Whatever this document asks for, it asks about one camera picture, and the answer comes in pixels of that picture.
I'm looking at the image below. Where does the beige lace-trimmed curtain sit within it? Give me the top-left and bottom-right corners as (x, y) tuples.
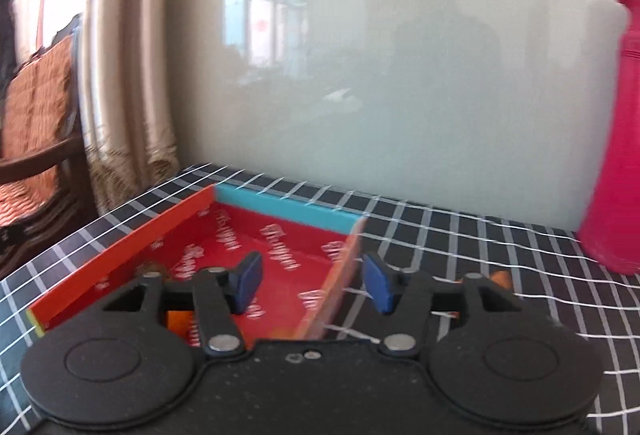
(75, 0), (182, 217)

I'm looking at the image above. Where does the wooden armchair with orange cushions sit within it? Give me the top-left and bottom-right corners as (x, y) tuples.
(0, 12), (98, 281)

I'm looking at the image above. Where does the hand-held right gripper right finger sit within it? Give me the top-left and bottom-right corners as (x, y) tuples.
(362, 252), (531, 358)

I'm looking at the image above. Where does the black white-grid tablecloth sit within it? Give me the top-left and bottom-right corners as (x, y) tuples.
(0, 162), (640, 435)

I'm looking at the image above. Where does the red printed cardboard box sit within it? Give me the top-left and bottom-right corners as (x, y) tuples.
(26, 184), (371, 347)

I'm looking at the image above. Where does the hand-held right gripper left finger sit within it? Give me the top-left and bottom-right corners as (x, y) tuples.
(100, 251), (264, 358)

